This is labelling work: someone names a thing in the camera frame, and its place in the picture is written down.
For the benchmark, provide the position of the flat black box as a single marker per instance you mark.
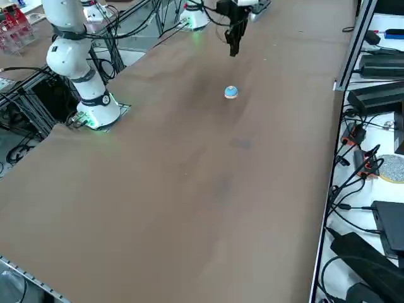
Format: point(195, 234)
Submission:
point(389, 227)

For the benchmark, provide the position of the black aluminium frame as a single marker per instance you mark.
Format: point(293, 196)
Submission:
point(41, 94)

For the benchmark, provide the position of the red and clear rack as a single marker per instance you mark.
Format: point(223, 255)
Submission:
point(14, 31)

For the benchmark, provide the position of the blue call bell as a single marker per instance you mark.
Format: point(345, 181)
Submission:
point(231, 91)

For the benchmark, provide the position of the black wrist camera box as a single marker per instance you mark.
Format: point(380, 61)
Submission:
point(224, 7)

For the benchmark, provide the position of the orange and black device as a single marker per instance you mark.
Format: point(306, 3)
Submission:
point(364, 164)
point(353, 134)

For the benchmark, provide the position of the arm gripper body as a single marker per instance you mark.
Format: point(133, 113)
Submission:
point(241, 13)

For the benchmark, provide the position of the aluminium profile post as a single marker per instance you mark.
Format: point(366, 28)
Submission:
point(353, 47)

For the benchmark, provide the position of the small white box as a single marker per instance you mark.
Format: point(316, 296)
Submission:
point(93, 12)

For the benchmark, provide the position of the blue pen tool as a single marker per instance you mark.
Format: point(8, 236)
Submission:
point(394, 33)

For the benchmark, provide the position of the large black power adapter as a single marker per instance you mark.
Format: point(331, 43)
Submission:
point(375, 98)

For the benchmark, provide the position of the long black power brick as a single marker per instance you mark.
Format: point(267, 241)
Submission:
point(366, 262)

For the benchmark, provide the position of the round glittery disc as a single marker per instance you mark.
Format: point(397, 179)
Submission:
point(393, 168)

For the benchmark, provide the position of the small black charger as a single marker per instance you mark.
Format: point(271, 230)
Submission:
point(373, 38)

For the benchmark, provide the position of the perforated aluminium rail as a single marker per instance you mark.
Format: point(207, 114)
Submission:
point(31, 277)

